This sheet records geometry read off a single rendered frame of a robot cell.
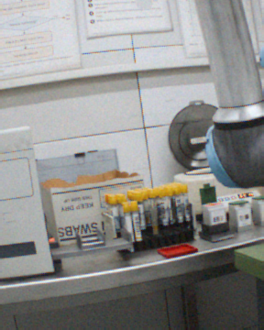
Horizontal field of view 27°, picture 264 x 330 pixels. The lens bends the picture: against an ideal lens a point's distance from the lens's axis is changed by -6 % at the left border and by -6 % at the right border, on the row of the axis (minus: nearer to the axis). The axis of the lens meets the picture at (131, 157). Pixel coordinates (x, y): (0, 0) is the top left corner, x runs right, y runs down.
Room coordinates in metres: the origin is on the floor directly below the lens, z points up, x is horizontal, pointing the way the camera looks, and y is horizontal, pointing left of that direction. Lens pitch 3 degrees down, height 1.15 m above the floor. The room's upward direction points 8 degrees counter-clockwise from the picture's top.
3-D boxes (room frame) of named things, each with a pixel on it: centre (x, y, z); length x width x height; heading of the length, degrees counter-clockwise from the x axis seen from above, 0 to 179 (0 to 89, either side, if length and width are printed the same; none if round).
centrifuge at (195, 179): (1.57, -0.24, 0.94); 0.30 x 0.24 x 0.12; 6
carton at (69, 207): (1.54, 0.13, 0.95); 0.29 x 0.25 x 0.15; 15
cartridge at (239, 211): (1.28, -0.23, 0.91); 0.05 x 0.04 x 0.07; 15
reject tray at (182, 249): (1.15, -0.07, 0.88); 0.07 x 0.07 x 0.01; 15
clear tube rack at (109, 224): (1.38, -0.02, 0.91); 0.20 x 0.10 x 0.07; 105
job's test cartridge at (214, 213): (1.24, -0.17, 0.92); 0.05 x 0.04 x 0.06; 13
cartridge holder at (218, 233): (1.24, -0.17, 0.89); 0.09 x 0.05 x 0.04; 13
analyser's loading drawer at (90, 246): (1.14, 0.13, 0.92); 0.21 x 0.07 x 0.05; 105
